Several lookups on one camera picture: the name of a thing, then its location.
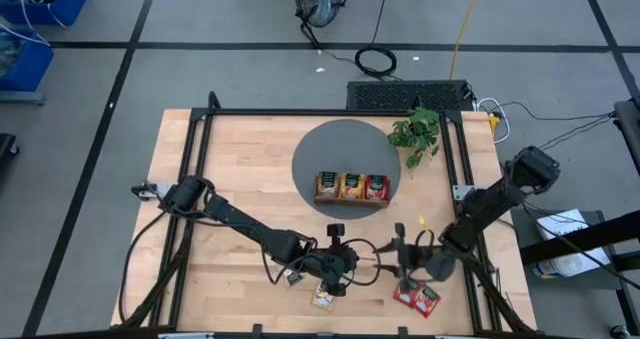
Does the yellow floor cable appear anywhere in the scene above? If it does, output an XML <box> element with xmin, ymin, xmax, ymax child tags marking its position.
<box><xmin>448</xmin><ymin>0</ymin><xmax>486</xmax><ymax>81</ymax></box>

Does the black metal stand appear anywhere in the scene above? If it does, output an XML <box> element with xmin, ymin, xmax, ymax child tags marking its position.
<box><xmin>518</xmin><ymin>211</ymin><xmax>640</xmax><ymax>339</ymax></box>

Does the coiled black cable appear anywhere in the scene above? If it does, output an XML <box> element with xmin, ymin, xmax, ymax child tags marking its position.
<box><xmin>353</xmin><ymin>0</ymin><xmax>400</xmax><ymax>80</ymax></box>

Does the round grey placemat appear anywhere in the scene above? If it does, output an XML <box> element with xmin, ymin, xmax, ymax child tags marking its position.
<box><xmin>291</xmin><ymin>117</ymin><xmax>403</xmax><ymax>220</ymax></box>

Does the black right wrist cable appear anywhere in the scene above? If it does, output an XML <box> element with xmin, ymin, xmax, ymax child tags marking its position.
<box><xmin>414</xmin><ymin>227</ymin><xmax>436</xmax><ymax>250</ymax></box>

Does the white paper sheet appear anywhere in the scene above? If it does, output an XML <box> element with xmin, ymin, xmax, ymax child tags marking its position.
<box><xmin>534</xmin><ymin>208</ymin><xmax>590</xmax><ymax>241</ymax></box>

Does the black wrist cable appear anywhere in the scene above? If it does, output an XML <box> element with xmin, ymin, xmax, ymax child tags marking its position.
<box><xmin>267</xmin><ymin>237</ymin><xmax>382</xmax><ymax>288</ymax></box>
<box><xmin>414</xmin><ymin>227</ymin><xmax>436</xmax><ymax>250</ymax></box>

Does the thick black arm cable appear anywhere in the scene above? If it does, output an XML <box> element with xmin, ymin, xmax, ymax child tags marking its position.
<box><xmin>117</xmin><ymin>211</ymin><xmax>169</xmax><ymax>325</ymax></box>

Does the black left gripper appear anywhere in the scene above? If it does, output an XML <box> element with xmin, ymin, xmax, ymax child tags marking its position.
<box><xmin>312</xmin><ymin>222</ymin><xmax>360</xmax><ymax>298</ymax></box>

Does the blue plastic bin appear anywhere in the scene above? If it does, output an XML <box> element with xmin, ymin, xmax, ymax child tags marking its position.
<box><xmin>0</xmin><ymin>0</ymin><xmax>91</xmax><ymax>28</ymax></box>
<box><xmin>0</xmin><ymin>27</ymin><xmax>56</xmax><ymax>95</ymax></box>

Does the white looped cable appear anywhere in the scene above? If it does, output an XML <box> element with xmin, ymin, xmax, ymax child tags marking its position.
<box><xmin>476</xmin><ymin>96</ymin><xmax>512</xmax><ymax>146</ymax></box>

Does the wooden three-compartment box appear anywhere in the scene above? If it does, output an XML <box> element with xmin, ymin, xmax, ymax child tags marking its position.
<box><xmin>312</xmin><ymin>170</ymin><xmax>392</xmax><ymax>209</ymax></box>

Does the black object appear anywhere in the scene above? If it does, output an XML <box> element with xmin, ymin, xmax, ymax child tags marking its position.
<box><xmin>0</xmin><ymin>132</ymin><xmax>21</xmax><ymax>161</ymax></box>

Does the orange tea bag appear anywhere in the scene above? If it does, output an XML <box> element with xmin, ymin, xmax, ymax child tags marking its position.
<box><xmin>339</xmin><ymin>172</ymin><xmax>366</xmax><ymax>201</ymax></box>

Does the black vented computer case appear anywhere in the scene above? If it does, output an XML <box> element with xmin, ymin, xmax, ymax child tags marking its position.
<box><xmin>345</xmin><ymin>79</ymin><xmax>475</xmax><ymax>113</ymax></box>

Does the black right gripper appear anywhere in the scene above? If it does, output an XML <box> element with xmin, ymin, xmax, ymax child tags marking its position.
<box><xmin>373</xmin><ymin>222</ymin><xmax>441</xmax><ymax>294</ymax></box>

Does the small green plant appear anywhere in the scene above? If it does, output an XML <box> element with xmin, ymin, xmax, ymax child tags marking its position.
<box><xmin>387</xmin><ymin>106</ymin><xmax>442</xmax><ymax>169</ymax></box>

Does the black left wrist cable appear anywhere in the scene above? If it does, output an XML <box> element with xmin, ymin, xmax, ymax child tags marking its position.
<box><xmin>267</xmin><ymin>237</ymin><xmax>382</xmax><ymax>288</ymax></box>

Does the thin black cable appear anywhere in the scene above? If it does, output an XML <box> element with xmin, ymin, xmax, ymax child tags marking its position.
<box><xmin>492</xmin><ymin>100</ymin><xmax>617</xmax><ymax>153</ymax></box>

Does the red strawberry tea bag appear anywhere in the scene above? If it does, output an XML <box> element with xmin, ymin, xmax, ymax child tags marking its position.
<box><xmin>364</xmin><ymin>173</ymin><xmax>391</xmax><ymax>203</ymax></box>
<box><xmin>412</xmin><ymin>283</ymin><xmax>442</xmax><ymax>320</ymax></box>
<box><xmin>392</xmin><ymin>282</ymin><xmax>419</xmax><ymax>309</ymax></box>

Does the black floor fan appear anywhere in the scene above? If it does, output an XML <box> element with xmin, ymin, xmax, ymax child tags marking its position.
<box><xmin>291</xmin><ymin>0</ymin><xmax>350</xmax><ymax>49</ymax></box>

